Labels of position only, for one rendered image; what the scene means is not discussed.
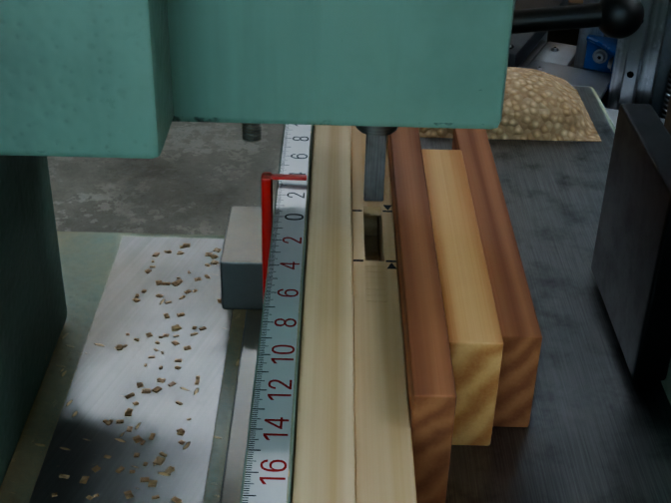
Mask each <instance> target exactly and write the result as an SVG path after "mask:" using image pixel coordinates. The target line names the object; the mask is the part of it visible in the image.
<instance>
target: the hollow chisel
mask: <svg viewBox="0 0 671 503"><path fill-rule="evenodd" d="M385 154H386V136H370V135H366V138H365V161H364V185H363V200H364V201H374V202H382V201H383V191H384V173H385Z"/></svg>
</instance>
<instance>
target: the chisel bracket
mask: <svg viewBox="0 0 671 503"><path fill-rule="evenodd" d="M514 4H515V0H167V9H168V26H169V43H170V59H171V76H172V92H173V109H174V118H173V121H172V122H211V123H252V124H292V125H332V126H356V128H357V129H358V130H359V131H360V132H362V133H364V134H366V135H370V136H386V135H390V134H392V133H393V132H395V131H396V130H397V128H398V127H412V128H451V129H495V128H497V127H498V126H499V124H500V122H501V118H502V109H503V101H504V92H505V83H506V74H507V66H508V57H509V48H510V39H511V31H512V22H513V13H514Z"/></svg>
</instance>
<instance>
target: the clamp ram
mask: <svg viewBox="0 0 671 503"><path fill-rule="evenodd" d="M591 269H592V272H593V275H594V277H595V280H596V283H597V285H598V288H599V291H600V293H601V296H602V299H603V301H604V304H605V307H606V309H607V312H608V315H609V317H610V320H611V323H612V325H613V328H614V331H615V333H616V336H617V339H618V341H619V344H620V347H621V349H622V352H623V355H624V357H625V360H626V363H627V365H628V368H629V371H630V373H631V376H632V378H633V379H635V380H665V378H666V376H667V371H668V367H669V363H670V358H671V136H670V134H669V133H668V131H667V130H666V128H665V126H664V125H663V123H662V121H661V120H660V118H659V117H658V115H657V113H656V112H655V110H654V109H653V107H652V105H649V104H621V105H620V107H619V112H618V118H617V123H616V129H615V135H614V140H613V146H612V152H611V157H610V163H609V169H608V174H607V180H606V186H605V191H604V197H603V203H602V208H601V214H600V220H599V225H598V231H597V237H596V243H595V248H594V254H593V260H592V265H591Z"/></svg>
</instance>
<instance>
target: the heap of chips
mask: <svg viewBox="0 0 671 503"><path fill-rule="evenodd" d="M418 130H419V137H420V138H453V129H451V128H418ZM485 130H486V133H487V137H488V139H496V140H536V141H576V142H602V141H601V139H600V137H599V135H598V133H597V131H596V129H595V127H594V125H593V122H592V120H591V118H590V116H589V114H588V112H587V110H586V108H585V106H584V104H583V102H582V100H581V98H580V96H579V94H578V92H577V89H574V88H573V87H572V86H571V85H570V84H569V83H568V82H567V81H566V80H564V79H562V78H559V77H556V76H554V75H551V74H548V73H545V72H542V71H539V70H535V69H528V68H517V67H507V74H506V83H505V92H504V101H503V109H502V118H501V122H500V124H499V126H498V127H497V128H495V129H485Z"/></svg>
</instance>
